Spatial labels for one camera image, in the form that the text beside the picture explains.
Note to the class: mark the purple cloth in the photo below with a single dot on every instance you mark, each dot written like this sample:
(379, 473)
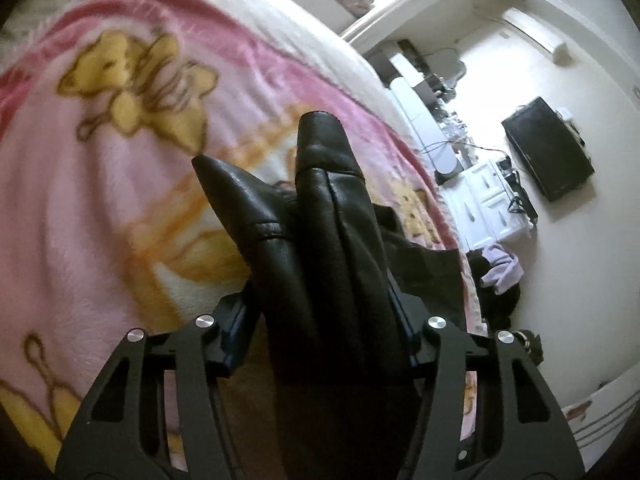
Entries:
(502, 270)

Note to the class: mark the pink printed blanket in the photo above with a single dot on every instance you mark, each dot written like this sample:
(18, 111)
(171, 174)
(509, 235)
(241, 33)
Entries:
(100, 210)

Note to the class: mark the white printed box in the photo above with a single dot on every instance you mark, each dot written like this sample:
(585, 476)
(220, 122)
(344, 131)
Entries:
(592, 417)

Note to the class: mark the black leather jacket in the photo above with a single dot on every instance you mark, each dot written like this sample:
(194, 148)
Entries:
(320, 260)

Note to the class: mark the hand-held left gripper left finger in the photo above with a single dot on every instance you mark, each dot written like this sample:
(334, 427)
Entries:
(235, 332)

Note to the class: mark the white desk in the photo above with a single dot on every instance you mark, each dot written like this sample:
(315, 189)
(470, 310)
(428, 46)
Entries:
(425, 125)

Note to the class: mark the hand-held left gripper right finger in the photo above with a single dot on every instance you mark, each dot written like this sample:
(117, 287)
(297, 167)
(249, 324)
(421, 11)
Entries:
(425, 347)

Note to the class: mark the bed with beige bedspread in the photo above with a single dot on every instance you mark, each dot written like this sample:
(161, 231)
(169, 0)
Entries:
(240, 5)

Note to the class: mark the white air conditioner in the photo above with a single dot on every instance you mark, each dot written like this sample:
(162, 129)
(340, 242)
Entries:
(537, 35)

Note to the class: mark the white dresser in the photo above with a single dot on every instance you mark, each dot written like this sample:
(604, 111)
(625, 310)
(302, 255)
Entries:
(482, 205)

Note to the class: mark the black television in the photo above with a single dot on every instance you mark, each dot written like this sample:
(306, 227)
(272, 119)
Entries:
(547, 150)

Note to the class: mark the grey chair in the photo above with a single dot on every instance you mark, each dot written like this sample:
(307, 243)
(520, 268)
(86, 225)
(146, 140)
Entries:
(445, 67)

